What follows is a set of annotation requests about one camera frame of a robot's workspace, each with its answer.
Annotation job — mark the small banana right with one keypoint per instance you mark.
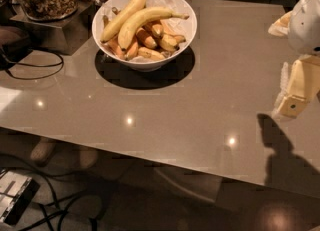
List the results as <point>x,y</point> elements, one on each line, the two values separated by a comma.
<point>171,43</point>

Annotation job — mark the dark square pedestal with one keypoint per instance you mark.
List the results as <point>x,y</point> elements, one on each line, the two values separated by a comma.
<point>65,36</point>

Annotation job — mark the long yellow banana left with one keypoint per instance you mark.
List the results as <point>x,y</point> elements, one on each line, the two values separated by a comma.
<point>114,26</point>

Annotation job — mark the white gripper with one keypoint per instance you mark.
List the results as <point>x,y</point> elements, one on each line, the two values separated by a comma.
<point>306,25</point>

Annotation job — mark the small banana bottom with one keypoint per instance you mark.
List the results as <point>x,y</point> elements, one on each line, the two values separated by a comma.
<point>150,54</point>

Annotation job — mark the long yellow banana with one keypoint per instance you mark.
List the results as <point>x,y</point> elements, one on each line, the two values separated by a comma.
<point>114,26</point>
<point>142,17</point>

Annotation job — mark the small orange banana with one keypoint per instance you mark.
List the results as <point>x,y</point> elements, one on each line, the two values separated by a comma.
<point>146,39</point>
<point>132,51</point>

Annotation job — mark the black silver box on floor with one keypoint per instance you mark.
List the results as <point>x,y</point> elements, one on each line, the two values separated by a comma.
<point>16,193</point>

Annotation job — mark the small orange banana lower left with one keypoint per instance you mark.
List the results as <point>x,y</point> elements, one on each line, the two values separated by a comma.
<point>132,51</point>

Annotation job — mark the white ceramic bowl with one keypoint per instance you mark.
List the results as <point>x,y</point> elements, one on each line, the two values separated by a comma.
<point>146,65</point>

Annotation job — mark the small orange banana centre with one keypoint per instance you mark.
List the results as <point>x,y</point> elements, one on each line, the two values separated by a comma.
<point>146,39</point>

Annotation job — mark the long yellow banana front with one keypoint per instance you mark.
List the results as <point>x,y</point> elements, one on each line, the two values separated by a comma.
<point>142,17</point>

